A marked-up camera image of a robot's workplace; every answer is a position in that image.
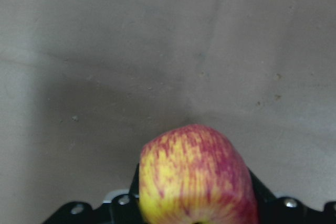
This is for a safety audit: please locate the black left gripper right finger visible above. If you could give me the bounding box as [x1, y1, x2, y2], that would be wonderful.
[249, 170, 335, 223]

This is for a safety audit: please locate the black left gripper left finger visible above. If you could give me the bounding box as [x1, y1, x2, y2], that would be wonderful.
[43, 165, 143, 223]

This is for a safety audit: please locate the red yellow striped apple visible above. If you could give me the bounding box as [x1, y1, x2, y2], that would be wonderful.
[139, 124, 260, 223]

